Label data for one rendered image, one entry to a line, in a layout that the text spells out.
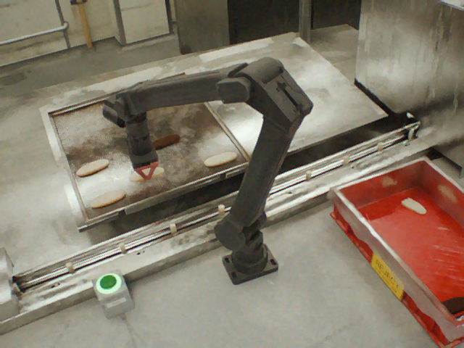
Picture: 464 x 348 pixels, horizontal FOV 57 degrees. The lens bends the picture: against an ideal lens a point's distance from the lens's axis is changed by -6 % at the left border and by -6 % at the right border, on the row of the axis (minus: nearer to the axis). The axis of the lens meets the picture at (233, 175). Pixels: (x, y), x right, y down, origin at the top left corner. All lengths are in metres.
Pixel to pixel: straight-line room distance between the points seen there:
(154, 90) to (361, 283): 0.65
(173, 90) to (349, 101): 0.83
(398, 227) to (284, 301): 0.39
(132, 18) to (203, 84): 3.74
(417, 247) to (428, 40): 0.60
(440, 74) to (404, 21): 0.20
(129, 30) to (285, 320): 3.87
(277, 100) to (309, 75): 0.95
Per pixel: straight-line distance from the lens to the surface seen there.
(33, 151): 1.72
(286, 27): 3.16
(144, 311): 1.08
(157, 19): 4.65
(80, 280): 1.13
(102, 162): 1.35
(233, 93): 0.76
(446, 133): 1.46
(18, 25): 4.71
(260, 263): 1.08
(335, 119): 1.51
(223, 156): 1.32
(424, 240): 1.24
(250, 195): 0.92
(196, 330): 1.03
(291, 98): 0.77
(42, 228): 1.37
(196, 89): 0.87
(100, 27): 4.83
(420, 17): 1.43
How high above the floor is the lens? 1.69
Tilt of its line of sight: 39 degrees down
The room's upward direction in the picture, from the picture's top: 4 degrees counter-clockwise
